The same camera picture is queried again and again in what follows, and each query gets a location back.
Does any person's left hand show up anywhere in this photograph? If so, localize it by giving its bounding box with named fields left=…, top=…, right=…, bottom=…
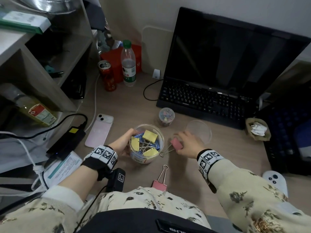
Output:
left=107, top=128, right=141, bottom=158

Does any person's right hand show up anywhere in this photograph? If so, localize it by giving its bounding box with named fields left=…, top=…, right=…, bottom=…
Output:
left=173, top=130, right=206, bottom=160

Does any pink large binder clip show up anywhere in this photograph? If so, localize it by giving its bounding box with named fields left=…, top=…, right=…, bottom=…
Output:
left=159, top=138, right=183, bottom=158

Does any large clear plastic lid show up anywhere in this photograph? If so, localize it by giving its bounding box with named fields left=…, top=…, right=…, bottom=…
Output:
left=185, top=120, right=212, bottom=145

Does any large clear plastic jar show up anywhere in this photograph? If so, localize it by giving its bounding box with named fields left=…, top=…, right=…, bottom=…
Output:
left=129, top=123, right=165, bottom=165

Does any yellow large binder clip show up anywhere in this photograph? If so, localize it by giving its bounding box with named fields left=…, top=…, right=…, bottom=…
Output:
left=142, top=129, right=158, bottom=141

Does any small clear plastic jar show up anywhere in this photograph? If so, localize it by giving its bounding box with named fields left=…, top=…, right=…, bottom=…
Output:
left=158, top=107, right=175, bottom=127

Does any pile of small binder clips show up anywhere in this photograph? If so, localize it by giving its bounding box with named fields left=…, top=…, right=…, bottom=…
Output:
left=160, top=109, right=174, bottom=126

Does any pile of large binder clips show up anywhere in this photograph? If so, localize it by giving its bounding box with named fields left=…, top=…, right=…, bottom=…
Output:
left=131, top=129, right=169, bottom=192

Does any person's left forearm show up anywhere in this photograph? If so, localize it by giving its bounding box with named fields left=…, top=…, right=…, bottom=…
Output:
left=0, top=165, right=102, bottom=233

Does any person's right forearm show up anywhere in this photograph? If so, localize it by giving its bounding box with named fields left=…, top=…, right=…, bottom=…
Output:
left=206, top=159, right=311, bottom=233

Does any person's floral cream jacket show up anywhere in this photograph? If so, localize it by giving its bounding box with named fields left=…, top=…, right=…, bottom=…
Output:
left=80, top=186, right=212, bottom=230

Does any person's black garment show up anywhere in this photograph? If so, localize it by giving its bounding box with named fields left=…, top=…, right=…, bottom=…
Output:
left=76, top=208, right=219, bottom=233

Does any black white marker wristband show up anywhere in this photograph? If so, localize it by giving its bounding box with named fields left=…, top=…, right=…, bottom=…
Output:
left=196, top=149, right=225, bottom=185
left=81, top=145, right=119, bottom=181

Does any pink smartphone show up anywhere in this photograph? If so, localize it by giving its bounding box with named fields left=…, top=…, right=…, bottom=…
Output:
left=84, top=113, right=115, bottom=148

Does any black keyboard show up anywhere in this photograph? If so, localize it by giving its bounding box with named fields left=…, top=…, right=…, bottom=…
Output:
left=156, top=79, right=259, bottom=130

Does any black power adapter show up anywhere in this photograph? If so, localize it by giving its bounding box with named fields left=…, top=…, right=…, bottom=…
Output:
left=46, top=126, right=87, bottom=161

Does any white teal tissue pack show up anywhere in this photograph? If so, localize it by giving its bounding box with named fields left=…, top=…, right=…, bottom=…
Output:
left=42, top=150, right=83, bottom=187

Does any red drink can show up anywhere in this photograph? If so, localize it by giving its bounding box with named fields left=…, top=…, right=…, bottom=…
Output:
left=98, top=60, right=117, bottom=92

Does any brown paper cup with tissue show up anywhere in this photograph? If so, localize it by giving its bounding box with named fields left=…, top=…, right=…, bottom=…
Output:
left=245, top=117, right=272, bottom=142

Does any crumpled white tissue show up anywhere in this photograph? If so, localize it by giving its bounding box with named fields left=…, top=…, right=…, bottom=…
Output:
left=250, top=122, right=268, bottom=137

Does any clear water bottle green cap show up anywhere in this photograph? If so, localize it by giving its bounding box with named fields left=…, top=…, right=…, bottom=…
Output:
left=121, top=39, right=137, bottom=87

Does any black electronic device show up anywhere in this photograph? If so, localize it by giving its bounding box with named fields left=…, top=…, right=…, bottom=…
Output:
left=62, top=70, right=87, bottom=100

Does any red cardboard box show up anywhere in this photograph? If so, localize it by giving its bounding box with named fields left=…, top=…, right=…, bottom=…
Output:
left=99, top=44, right=143, bottom=83

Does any black plastic crate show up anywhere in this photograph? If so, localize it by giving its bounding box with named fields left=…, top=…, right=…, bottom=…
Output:
left=257, top=80, right=311, bottom=176

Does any white handheld controller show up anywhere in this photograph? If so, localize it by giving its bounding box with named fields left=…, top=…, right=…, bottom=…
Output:
left=262, top=170, right=289, bottom=198

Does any yellow juice bottle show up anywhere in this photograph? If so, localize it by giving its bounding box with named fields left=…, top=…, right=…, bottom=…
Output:
left=0, top=82, right=58, bottom=127

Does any black computer monitor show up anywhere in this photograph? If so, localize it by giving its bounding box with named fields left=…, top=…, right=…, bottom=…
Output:
left=163, top=6, right=311, bottom=97

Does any crumpled clear plastic wrap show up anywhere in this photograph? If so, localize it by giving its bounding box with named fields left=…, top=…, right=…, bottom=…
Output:
left=96, top=29, right=122, bottom=55

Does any teal small gadget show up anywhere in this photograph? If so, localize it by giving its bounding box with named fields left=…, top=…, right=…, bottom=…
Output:
left=43, top=64, right=64, bottom=78

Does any blue folder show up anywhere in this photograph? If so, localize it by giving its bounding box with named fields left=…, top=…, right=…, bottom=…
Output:
left=293, top=118, right=311, bottom=156

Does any grey shelf unit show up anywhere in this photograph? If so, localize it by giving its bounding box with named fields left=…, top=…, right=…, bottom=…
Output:
left=0, top=0, right=99, bottom=197

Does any black chair base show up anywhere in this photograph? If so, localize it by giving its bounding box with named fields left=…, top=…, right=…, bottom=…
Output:
left=0, top=191, right=42, bottom=216

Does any dark fabric bag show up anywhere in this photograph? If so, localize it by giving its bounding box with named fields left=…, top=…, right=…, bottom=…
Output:
left=82, top=0, right=107, bottom=31

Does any green white box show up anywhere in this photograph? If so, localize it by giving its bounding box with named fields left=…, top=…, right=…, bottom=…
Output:
left=0, top=11, right=52, bottom=34

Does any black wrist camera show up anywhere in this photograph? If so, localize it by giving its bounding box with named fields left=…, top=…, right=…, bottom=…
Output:
left=106, top=168, right=126, bottom=192

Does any white charging cable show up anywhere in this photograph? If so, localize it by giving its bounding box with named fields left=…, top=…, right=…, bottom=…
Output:
left=84, top=75, right=100, bottom=133

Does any black power cable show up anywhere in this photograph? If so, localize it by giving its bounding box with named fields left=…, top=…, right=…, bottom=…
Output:
left=0, top=113, right=88, bottom=140

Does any black keyboard cable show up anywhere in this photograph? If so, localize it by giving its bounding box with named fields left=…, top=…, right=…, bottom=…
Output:
left=143, top=79, right=165, bottom=102

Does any thin black camera cable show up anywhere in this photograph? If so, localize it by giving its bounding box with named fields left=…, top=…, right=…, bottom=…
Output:
left=73, top=185, right=109, bottom=233

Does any white bundled cable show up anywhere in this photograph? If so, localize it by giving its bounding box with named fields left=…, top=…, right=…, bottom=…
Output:
left=0, top=131, right=49, bottom=192

